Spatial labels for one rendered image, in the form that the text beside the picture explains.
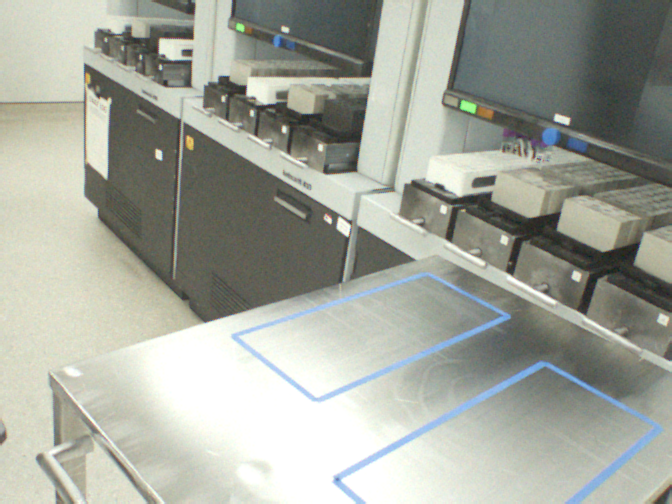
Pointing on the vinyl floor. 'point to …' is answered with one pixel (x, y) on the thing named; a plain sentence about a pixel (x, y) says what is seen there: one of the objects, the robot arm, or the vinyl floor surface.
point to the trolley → (372, 403)
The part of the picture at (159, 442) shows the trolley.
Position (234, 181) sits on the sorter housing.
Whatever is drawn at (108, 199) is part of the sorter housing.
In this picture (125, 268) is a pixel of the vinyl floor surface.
